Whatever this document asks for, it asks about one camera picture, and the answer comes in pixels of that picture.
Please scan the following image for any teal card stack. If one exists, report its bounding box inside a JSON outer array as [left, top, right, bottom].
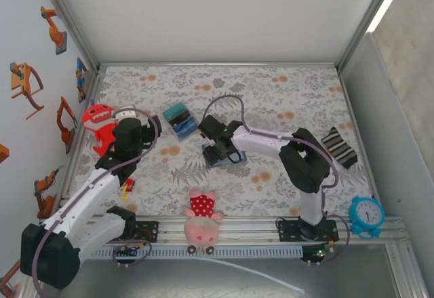
[[162, 103, 188, 119]]

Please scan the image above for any red shark plush toy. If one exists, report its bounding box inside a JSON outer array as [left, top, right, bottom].
[[81, 103, 119, 156]]

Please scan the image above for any small red yellow toy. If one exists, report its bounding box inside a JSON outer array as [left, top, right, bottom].
[[121, 179, 136, 202]]

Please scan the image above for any blue open box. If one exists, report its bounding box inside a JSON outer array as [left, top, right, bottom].
[[161, 103, 199, 143]]

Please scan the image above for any pink pig plush toy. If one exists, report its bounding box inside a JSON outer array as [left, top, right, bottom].
[[183, 189, 224, 255]]

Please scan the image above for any floral patterned table mat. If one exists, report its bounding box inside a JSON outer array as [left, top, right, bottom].
[[69, 65, 377, 217]]

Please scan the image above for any round black circuit board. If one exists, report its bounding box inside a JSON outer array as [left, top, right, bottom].
[[300, 243, 335, 267], [113, 243, 151, 269]]

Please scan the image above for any black beige striped sock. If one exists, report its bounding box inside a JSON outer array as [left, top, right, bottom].
[[321, 126, 359, 169]]

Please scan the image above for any thin white tube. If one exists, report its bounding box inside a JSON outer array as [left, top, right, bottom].
[[195, 256, 306, 295]]

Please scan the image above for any blue alarm clock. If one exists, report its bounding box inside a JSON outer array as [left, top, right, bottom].
[[348, 195, 387, 240]]

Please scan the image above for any white LED light strip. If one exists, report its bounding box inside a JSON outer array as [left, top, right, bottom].
[[366, 0, 413, 35]]

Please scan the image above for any blue orange wall sticker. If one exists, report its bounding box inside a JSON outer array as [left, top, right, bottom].
[[75, 57, 89, 104]]

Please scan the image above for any aluminium back rail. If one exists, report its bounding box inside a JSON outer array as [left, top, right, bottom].
[[98, 61, 340, 69]]

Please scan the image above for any wide aluminium front rail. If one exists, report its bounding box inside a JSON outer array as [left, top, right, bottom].
[[33, 216, 411, 247]]

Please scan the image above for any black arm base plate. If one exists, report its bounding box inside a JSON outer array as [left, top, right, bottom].
[[277, 219, 340, 243], [132, 221, 160, 244]]

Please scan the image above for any white slotted cable duct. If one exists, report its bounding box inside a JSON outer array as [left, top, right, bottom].
[[90, 246, 304, 259]]

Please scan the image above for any orange claw gripper wall sticker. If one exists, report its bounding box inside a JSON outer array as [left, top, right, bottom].
[[9, 62, 45, 121]]

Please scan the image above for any aluminium frame post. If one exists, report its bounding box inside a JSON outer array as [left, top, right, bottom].
[[337, 0, 403, 71], [35, 0, 102, 71]]

